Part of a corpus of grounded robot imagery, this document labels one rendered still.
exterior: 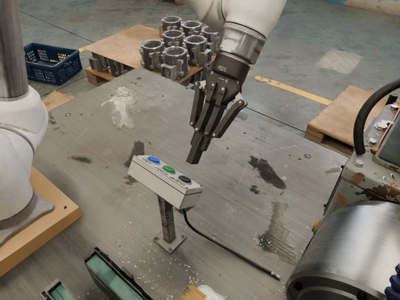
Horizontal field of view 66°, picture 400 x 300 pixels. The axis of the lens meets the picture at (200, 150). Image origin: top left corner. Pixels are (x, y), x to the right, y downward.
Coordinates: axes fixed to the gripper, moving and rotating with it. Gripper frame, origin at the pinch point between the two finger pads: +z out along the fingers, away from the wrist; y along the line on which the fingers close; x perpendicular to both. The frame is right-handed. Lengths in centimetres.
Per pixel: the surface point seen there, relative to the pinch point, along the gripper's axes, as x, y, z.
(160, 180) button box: -3.5, -3.8, 9.6
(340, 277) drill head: -8.9, 34.9, 4.4
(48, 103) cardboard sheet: 111, -226, 58
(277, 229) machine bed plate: 32.1, 17.4, 17.5
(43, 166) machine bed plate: 8, -60, 35
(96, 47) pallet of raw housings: 140, -223, -5
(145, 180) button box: -3.5, -7.5, 11.7
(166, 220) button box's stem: 6.2, -4.0, 22.2
